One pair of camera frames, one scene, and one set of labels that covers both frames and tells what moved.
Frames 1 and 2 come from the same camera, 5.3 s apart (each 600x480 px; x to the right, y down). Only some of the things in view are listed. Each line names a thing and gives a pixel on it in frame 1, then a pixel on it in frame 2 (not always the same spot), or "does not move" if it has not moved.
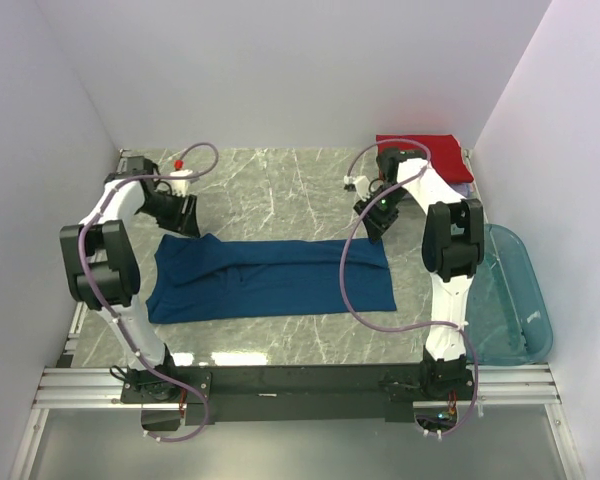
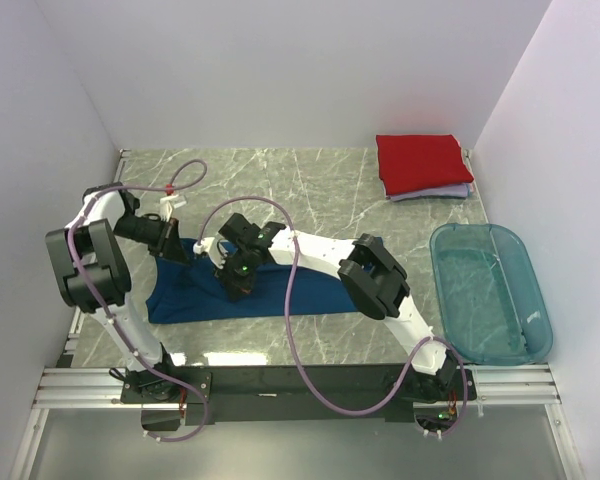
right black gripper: x=377 y=224 → x=235 y=287
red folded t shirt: x=445 y=150 does not move
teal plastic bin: x=507 y=309 does not move
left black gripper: x=187 y=226 → x=170 y=246
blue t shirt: x=195 y=276 does not move
